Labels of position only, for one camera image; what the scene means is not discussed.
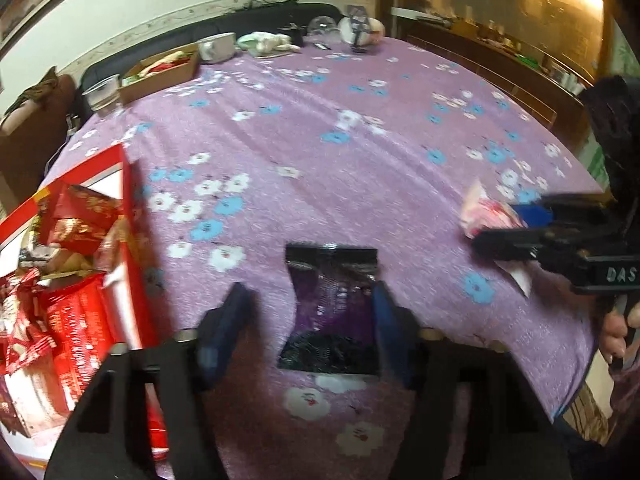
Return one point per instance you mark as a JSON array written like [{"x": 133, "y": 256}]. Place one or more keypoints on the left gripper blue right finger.
[{"x": 398, "y": 334}]

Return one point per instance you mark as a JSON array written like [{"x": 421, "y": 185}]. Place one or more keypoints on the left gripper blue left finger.
[{"x": 219, "y": 331}]

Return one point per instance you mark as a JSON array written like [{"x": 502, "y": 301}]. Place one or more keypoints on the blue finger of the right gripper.
[
  {"x": 533, "y": 215},
  {"x": 508, "y": 244}
]

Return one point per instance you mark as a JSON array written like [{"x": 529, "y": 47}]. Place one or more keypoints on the pink Lotso snack packet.
[{"x": 479, "y": 212}]

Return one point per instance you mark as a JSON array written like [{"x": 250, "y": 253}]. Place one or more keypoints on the dark purple snack packet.
[{"x": 334, "y": 328}]

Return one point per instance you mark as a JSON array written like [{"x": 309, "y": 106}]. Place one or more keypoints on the person's right hand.
[{"x": 619, "y": 335}]

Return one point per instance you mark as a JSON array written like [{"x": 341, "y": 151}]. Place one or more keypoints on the red gift box tray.
[{"x": 56, "y": 329}]

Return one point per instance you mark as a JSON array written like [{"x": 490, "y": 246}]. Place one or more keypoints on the purple floral tablecloth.
[{"x": 329, "y": 147}]

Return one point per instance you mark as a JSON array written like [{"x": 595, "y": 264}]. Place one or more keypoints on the wooden cabinet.
[{"x": 542, "y": 53}]

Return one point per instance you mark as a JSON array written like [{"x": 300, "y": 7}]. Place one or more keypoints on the red gold snack packet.
[{"x": 76, "y": 218}]

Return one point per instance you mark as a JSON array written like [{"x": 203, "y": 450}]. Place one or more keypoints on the beige green snack packet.
[{"x": 47, "y": 260}]

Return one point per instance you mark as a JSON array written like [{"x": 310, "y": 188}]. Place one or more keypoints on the brown cardboard snack box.
[{"x": 159, "y": 72}]

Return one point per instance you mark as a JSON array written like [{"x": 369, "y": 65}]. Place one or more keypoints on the clear plastic cup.
[{"x": 103, "y": 93}]

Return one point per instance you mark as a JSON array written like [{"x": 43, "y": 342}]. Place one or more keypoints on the brown armchair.
[{"x": 32, "y": 130}]

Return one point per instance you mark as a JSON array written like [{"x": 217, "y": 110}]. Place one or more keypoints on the white ceramic mug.
[{"x": 217, "y": 48}]

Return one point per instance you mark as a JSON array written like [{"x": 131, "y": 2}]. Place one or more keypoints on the clear glass jar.
[{"x": 322, "y": 27}]

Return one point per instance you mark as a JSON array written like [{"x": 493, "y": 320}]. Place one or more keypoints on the white crumpled tissue pile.
[{"x": 267, "y": 44}]

